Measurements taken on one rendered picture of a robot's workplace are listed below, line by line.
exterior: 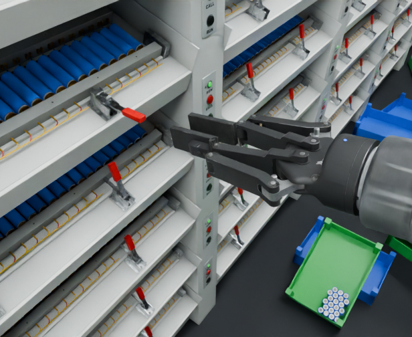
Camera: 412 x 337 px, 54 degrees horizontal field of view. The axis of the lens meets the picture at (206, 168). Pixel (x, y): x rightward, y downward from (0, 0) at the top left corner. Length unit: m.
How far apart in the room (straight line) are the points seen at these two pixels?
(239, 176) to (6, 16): 0.28
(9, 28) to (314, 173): 0.34
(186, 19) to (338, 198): 0.41
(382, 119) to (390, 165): 1.86
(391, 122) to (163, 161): 1.59
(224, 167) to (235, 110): 0.54
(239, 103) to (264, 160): 0.56
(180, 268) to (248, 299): 0.42
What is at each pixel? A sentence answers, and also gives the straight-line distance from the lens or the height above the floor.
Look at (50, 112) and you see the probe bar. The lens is 0.59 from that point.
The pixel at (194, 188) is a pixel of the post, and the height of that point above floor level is 0.64.
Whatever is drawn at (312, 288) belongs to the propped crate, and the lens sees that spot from 1.50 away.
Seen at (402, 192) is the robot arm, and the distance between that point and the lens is 0.36.
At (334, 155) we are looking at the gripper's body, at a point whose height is 1.04.
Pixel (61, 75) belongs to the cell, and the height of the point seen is 0.99.
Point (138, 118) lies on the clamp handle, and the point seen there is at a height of 0.97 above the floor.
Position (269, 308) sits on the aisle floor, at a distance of 1.47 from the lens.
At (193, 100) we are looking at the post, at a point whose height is 0.88.
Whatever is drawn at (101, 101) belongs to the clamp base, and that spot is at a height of 0.97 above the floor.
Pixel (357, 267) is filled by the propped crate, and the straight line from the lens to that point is 1.52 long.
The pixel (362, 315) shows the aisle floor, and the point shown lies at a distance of 1.54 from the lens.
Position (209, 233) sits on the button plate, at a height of 0.44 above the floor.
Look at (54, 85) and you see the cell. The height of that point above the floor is 0.98.
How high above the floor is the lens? 1.29
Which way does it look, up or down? 43 degrees down
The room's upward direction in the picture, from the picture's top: straight up
